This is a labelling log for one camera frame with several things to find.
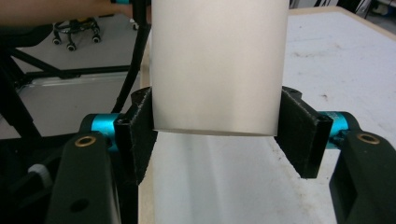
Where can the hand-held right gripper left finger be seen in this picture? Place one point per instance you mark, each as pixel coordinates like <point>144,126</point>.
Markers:
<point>140,140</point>

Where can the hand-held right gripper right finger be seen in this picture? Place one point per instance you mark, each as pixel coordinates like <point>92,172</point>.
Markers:
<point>299,137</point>

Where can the white paper cup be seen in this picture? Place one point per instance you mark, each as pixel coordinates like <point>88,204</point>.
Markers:
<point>218,62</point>

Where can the black swivel chair base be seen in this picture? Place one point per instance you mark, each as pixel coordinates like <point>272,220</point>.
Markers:
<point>70,31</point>

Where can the black seat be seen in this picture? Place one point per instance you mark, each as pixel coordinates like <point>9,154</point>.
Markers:
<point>21,35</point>

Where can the silver aluminium rail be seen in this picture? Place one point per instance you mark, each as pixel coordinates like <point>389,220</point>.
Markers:
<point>77,81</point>

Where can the black metal frame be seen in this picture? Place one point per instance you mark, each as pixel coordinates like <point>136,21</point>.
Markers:
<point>77,71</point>

